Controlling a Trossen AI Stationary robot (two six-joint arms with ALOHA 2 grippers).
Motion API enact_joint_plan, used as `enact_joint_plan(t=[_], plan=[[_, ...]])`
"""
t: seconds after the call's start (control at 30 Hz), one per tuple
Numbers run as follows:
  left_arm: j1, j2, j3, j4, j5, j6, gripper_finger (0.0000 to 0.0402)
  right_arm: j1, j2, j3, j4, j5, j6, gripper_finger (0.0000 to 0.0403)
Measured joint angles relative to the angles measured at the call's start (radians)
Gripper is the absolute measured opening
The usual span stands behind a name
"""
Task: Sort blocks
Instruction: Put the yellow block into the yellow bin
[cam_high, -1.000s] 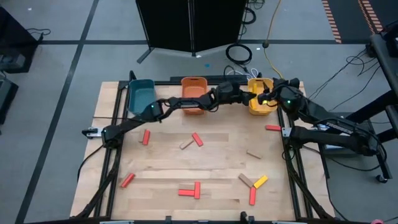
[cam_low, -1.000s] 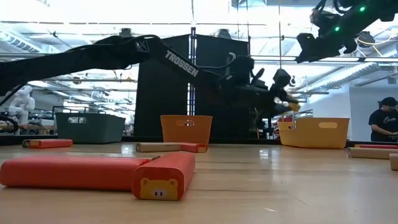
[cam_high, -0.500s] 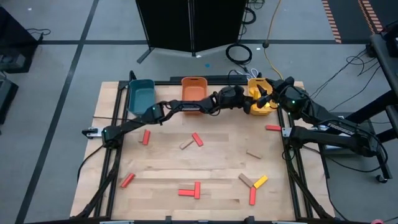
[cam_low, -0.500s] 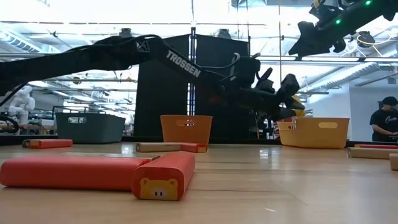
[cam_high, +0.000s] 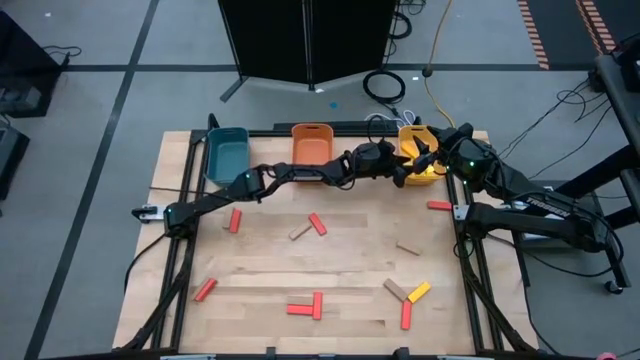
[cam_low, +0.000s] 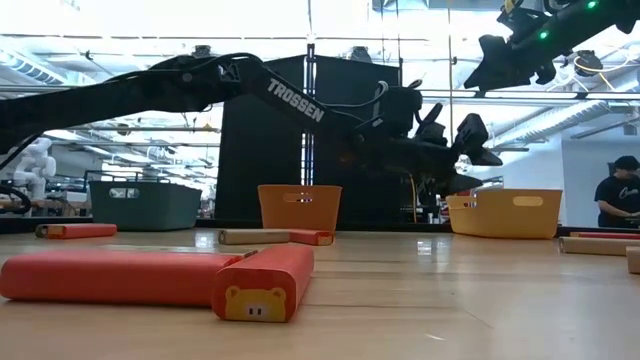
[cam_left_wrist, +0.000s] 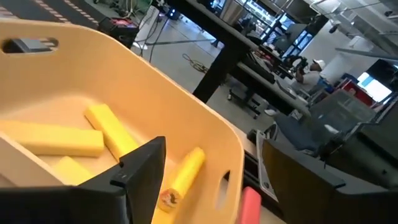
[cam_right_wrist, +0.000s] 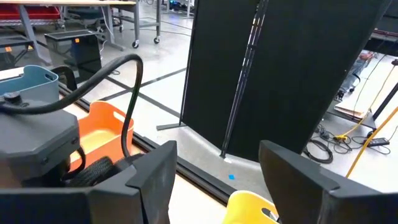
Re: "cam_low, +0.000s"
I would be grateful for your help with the natural wooden block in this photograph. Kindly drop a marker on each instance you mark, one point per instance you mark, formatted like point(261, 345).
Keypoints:
point(252, 237)
point(633, 260)

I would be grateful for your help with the person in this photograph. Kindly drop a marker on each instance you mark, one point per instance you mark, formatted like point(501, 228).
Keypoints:
point(615, 195)

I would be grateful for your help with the white humanoid robot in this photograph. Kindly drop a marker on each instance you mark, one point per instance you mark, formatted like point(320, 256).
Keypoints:
point(35, 165)

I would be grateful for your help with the yellow plastic bin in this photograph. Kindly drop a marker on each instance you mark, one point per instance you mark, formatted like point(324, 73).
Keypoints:
point(505, 220)

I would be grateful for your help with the orange plastic bin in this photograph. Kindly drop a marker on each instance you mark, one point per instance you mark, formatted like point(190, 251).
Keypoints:
point(300, 215)

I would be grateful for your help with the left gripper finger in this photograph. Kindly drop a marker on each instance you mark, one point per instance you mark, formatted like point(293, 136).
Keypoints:
point(460, 185)
point(472, 140)

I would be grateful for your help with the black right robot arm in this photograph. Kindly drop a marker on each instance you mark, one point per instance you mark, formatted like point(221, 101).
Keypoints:
point(590, 25)

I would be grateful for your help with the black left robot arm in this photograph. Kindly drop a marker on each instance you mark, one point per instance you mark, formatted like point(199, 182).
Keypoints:
point(150, 95)

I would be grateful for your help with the teal plastic bin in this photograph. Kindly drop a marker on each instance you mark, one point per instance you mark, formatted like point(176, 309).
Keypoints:
point(150, 210)

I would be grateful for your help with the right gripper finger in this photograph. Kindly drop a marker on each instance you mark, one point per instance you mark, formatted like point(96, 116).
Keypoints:
point(495, 47)
point(500, 72)

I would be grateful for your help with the red wooden block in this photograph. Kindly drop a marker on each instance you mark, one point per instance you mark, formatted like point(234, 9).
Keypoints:
point(82, 231)
point(312, 237)
point(605, 235)
point(265, 280)
point(115, 277)

